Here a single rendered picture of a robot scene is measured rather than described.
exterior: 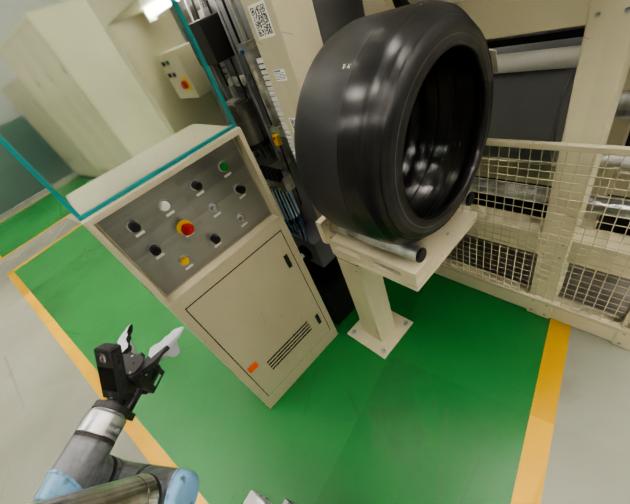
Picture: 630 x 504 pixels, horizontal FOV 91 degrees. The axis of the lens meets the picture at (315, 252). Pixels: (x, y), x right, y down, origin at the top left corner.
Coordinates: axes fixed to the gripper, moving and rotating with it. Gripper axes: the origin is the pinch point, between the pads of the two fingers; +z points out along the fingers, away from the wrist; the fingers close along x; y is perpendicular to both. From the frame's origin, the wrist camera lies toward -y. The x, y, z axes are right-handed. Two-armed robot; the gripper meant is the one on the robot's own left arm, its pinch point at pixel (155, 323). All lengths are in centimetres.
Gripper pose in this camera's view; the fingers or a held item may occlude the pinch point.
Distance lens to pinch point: 86.6
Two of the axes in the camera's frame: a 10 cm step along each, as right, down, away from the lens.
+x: 9.7, -0.2, -2.3
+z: 1.5, -6.9, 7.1
